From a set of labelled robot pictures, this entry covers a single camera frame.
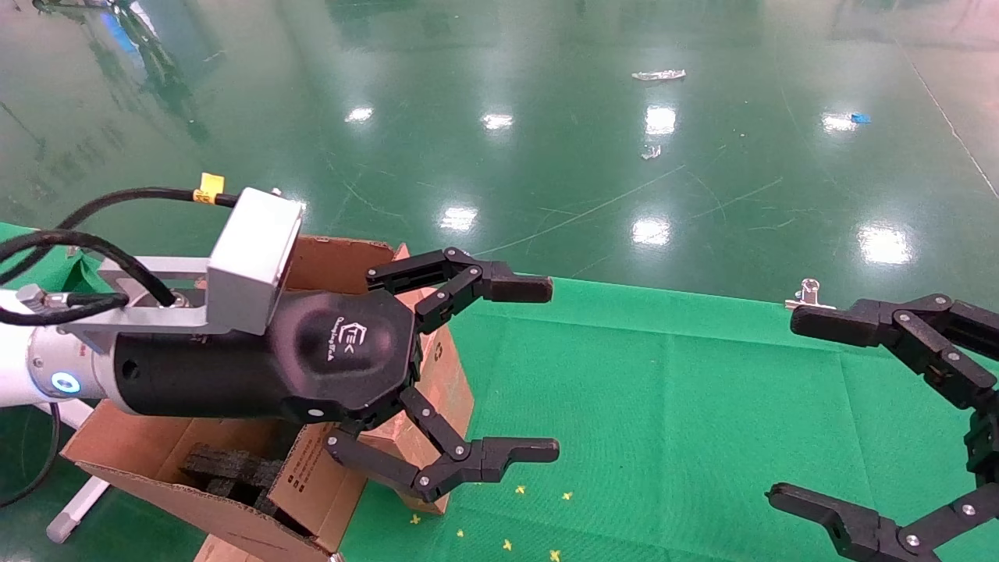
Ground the thick black cable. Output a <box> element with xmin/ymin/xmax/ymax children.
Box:
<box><xmin>0</xmin><ymin>229</ymin><xmax>177</xmax><ymax>308</ymax></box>

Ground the thin black hanging cable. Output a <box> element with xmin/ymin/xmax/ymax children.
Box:
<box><xmin>0</xmin><ymin>401</ymin><xmax>62</xmax><ymax>509</ymax></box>

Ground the silver binder clip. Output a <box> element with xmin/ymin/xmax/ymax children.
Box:
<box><xmin>784</xmin><ymin>279</ymin><xmax>837</xmax><ymax>311</ymax></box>

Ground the large open cardboard carton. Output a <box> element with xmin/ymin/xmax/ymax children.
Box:
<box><xmin>61</xmin><ymin>237</ymin><xmax>399</xmax><ymax>562</ymax></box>

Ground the small brown cardboard box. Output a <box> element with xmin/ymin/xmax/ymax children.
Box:
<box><xmin>361</xmin><ymin>244</ymin><xmax>475</xmax><ymax>516</ymax></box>

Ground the black cable with yellow tag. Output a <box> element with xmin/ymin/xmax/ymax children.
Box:
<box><xmin>47</xmin><ymin>173</ymin><xmax>240</xmax><ymax>235</ymax></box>

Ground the white pipe frame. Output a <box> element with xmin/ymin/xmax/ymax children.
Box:
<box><xmin>45</xmin><ymin>402</ymin><xmax>111</xmax><ymax>544</ymax></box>

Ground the black foam insert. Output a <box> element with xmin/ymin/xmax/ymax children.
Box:
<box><xmin>181</xmin><ymin>443</ymin><xmax>286</xmax><ymax>510</ymax></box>

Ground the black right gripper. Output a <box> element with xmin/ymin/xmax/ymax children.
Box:
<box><xmin>766</xmin><ymin>294</ymin><xmax>999</xmax><ymax>562</ymax></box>

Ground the large green table cloth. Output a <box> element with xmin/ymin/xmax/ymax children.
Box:
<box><xmin>340</xmin><ymin>273</ymin><xmax>999</xmax><ymax>562</ymax></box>

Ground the small green table cloth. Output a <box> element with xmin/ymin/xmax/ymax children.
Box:
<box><xmin>0</xmin><ymin>222</ymin><xmax>107</xmax><ymax>296</ymax></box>

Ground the black cable with silver plug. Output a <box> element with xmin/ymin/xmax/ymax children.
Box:
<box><xmin>0</xmin><ymin>285</ymin><xmax>130</xmax><ymax>328</ymax></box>

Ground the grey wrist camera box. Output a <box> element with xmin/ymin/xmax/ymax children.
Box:
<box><xmin>206</xmin><ymin>187</ymin><xmax>304</xmax><ymax>337</ymax></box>

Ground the silver camera mounting bracket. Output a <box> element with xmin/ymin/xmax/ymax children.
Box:
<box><xmin>61</xmin><ymin>256</ymin><xmax>213</xmax><ymax>354</ymax></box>

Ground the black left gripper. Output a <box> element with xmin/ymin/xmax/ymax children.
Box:
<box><xmin>113</xmin><ymin>247</ymin><xmax>561</xmax><ymax>503</ymax></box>

